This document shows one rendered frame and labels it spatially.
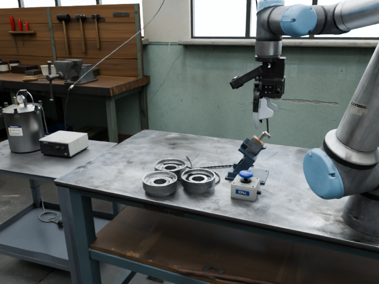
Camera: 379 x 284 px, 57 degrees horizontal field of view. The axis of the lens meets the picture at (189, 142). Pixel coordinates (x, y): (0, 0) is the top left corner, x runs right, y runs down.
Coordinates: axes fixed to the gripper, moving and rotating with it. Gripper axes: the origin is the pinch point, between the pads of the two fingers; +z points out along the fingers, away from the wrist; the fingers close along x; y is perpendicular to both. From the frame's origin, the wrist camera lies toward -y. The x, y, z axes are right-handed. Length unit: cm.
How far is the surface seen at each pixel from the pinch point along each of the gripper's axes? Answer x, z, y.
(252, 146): -1.1, 7.9, -0.6
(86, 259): -22, 50, -54
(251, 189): -16.8, 14.8, 2.4
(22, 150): 14, 29, -116
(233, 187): -16.6, 15.4, -2.7
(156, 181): -18.0, 16.7, -26.7
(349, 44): 138, -15, 30
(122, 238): -14, 44, -44
